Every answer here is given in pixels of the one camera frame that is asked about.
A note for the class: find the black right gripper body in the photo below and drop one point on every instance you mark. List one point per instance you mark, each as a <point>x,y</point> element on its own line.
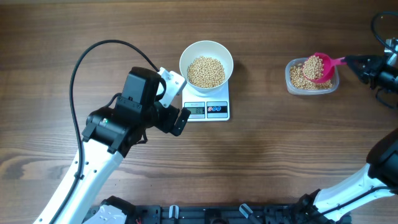
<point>380,73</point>

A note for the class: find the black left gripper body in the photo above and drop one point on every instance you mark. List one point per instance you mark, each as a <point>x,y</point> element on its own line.
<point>161,117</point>

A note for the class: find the pink measuring scoop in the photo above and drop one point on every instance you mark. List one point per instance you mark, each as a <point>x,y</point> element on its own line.
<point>319,68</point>

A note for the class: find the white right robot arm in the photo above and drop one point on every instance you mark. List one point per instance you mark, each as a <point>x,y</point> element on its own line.
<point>378,178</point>

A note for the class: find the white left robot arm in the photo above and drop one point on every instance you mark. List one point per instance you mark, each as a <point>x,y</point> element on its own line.
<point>110,133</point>

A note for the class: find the white digital kitchen scale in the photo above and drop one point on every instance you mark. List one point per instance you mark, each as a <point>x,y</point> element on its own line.
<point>207,106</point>

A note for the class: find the soybeans in bowl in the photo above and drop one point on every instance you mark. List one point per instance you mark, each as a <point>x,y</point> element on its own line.
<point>206,72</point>

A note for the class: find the white bowl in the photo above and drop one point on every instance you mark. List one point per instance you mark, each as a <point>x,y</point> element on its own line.
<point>206,48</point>

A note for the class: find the soybeans pile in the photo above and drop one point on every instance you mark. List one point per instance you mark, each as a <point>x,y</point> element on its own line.
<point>299,81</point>

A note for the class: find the clear plastic container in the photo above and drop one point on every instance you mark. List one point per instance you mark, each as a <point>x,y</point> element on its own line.
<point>295,91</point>

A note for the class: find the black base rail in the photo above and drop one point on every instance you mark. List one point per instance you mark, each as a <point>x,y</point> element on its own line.
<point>156,214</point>

